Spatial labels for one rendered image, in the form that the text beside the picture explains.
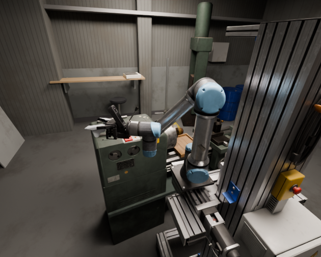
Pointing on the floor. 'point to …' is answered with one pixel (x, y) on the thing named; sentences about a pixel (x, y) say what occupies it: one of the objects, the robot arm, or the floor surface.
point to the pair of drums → (231, 102)
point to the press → (199, 53)
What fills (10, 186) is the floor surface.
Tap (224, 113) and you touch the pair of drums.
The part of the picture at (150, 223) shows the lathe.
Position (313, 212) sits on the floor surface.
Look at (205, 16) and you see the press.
